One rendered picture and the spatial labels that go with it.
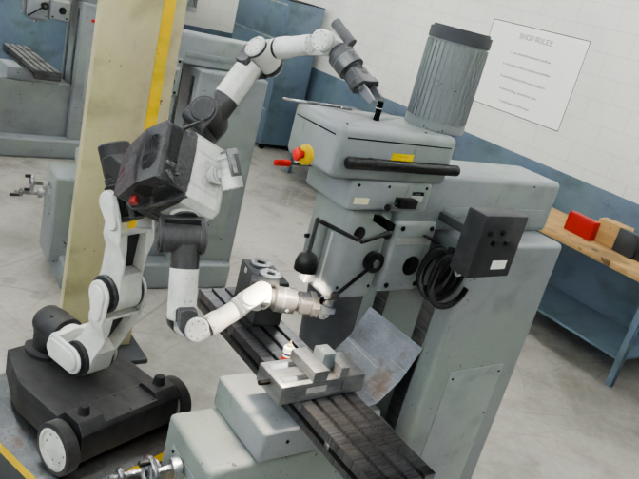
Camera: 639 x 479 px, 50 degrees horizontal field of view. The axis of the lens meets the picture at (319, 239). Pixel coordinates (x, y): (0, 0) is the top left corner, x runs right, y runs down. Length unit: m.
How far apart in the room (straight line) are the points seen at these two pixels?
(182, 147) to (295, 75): 7.42
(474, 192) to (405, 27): 6.20
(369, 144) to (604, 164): 4.72
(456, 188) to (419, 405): 0.81
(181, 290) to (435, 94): 1.00
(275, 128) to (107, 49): 6.23
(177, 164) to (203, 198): 0.14
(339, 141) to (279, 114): 7.65
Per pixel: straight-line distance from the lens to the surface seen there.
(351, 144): 1.96
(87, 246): 3.86
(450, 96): 2.23
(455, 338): 2.51
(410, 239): 2.28
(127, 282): 2.59
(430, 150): 2.17
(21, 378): 2.94
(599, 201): 6.56
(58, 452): 2.71
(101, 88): 3.59
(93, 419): 2.69
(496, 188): 2.50
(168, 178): 2.13
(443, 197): 2.32
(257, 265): 2.73
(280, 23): 9.45
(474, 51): 2.23
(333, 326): 4.36
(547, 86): 7.01
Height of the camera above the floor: 2.22
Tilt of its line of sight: 19 degrees down
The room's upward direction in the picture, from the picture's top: 15 degrees clockwise
